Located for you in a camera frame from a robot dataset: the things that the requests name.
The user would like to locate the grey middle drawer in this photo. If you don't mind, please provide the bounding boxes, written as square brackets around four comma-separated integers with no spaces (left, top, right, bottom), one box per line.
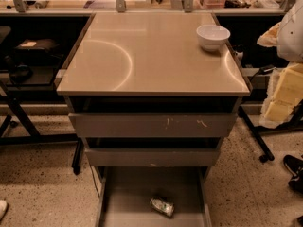
[85,148,220,167]

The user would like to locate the white shoe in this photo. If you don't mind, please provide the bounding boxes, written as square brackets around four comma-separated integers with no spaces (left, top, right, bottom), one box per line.
[0,200,8,220]

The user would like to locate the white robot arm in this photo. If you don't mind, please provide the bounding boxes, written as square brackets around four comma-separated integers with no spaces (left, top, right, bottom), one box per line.
[257,0,303,129]

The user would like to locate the grey open bottom drawer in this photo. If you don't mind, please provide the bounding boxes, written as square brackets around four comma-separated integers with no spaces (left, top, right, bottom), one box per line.
[95,166,212,227]

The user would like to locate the black table leg frame left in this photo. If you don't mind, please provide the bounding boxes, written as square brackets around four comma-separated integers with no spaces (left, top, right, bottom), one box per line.
[0,82,83,175]

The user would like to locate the crushed 7up can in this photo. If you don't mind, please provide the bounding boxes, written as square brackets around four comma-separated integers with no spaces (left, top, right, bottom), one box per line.
[150,197,174,218]

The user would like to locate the black headphones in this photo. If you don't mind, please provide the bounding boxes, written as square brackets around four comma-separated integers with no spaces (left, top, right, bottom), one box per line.
[4,56,33,83]

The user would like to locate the black box on shelf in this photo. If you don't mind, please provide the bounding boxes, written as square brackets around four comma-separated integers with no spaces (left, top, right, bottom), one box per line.
[14,39,62,66]

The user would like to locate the black power adapter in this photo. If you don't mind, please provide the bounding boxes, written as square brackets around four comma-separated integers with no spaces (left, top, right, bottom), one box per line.
[258,65,276,75]

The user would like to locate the grey drawer cabinet with counter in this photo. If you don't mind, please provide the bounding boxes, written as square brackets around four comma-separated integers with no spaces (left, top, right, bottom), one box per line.
[56,12,253,175]

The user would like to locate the black shoe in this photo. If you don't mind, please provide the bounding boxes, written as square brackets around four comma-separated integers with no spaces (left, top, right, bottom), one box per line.
[283,155,303,194]

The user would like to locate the black table leg frame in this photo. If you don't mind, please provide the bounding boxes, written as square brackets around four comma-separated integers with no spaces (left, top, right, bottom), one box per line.
[238,102,303,163]
[0,82,83,175]

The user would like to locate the white ceramic bowl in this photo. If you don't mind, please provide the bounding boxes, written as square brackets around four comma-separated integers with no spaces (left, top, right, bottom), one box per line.
[196,25,230,52]

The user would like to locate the black table leg frame right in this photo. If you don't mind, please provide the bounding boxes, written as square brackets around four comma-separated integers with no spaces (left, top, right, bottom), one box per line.
[238,102,303,163]

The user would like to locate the grey top drawer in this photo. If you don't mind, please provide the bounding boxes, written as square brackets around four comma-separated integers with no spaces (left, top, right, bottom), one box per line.
[69,113,237,138]

